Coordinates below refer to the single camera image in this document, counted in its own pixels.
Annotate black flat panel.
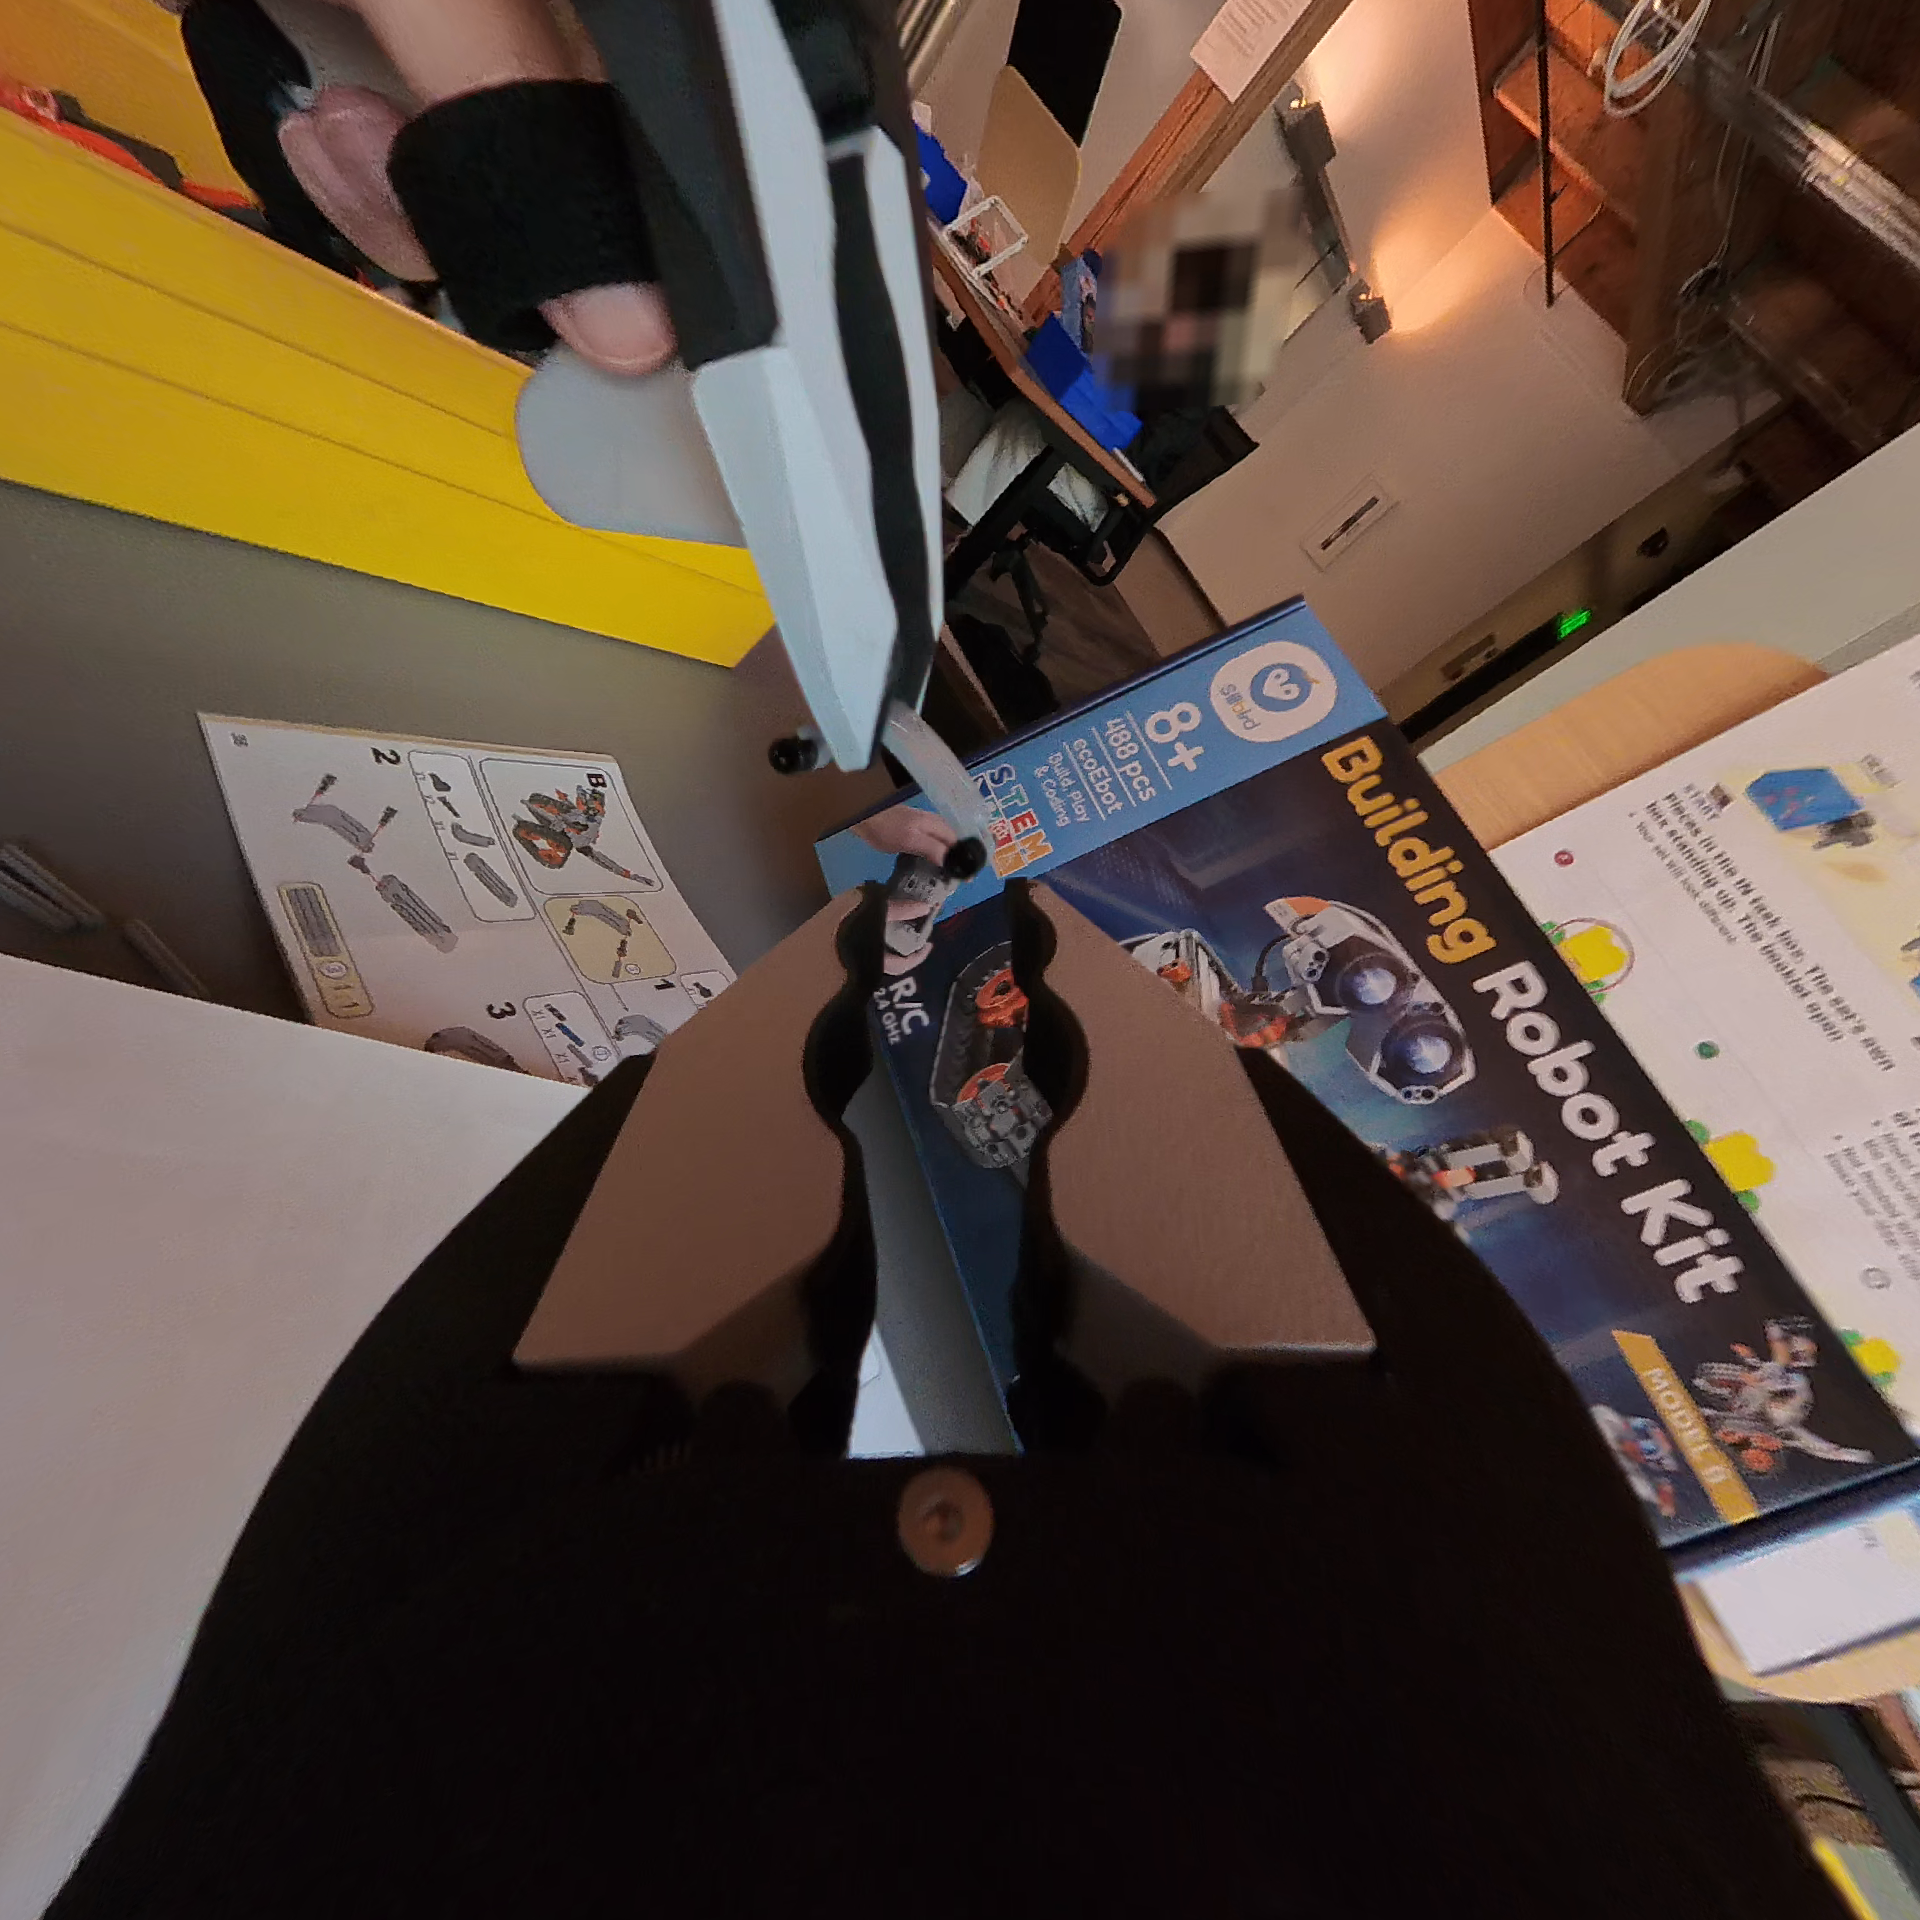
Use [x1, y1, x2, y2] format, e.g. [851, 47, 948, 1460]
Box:
[1005, 0, 1123, 153]

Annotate person's left hand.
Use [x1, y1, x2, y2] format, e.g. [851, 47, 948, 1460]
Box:
[276, 0, 678, 376]

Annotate white paper sign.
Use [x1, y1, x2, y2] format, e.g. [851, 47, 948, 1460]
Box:
[1192, 0, 1321, 61]

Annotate beige chair back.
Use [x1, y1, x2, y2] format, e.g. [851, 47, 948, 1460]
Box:
[973, 67, 1084, 257]

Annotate printed task sheet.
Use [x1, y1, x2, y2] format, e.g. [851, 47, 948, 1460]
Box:
[1491, 637, 1920, 1676]

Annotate open instruction booklet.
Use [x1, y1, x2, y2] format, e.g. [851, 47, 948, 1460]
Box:
[200, 715, 736, 1084]

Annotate short grey pin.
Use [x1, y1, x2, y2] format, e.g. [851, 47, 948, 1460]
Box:
[118, 917, 209, 1003]

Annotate blue robot kit box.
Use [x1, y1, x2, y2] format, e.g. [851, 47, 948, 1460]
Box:
[813, 599, 1920, 1547]

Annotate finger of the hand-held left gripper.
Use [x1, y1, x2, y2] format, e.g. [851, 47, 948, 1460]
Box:
[691, 0, 907, 779]
[832, 131, 948, 715]

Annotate light grey bent beam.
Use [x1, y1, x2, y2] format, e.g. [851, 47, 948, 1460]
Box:
[768, 698, 993, 884]

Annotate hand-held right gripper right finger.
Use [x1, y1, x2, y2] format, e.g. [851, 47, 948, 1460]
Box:
[1005, 876, 1379, 1444]

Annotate yellow plastic bin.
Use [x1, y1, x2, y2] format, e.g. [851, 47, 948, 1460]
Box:
[0, 0, 775, 669]

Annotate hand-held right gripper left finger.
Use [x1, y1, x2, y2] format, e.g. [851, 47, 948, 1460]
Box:
[514, 884, 891, 1444]

